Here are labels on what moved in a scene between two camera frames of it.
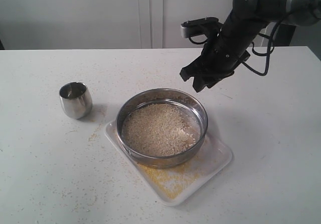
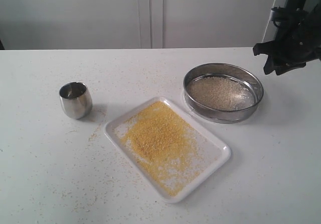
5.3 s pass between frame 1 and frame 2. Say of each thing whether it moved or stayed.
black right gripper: moved
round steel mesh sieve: moved
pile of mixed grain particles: moved
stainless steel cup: stayed
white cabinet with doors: stayed
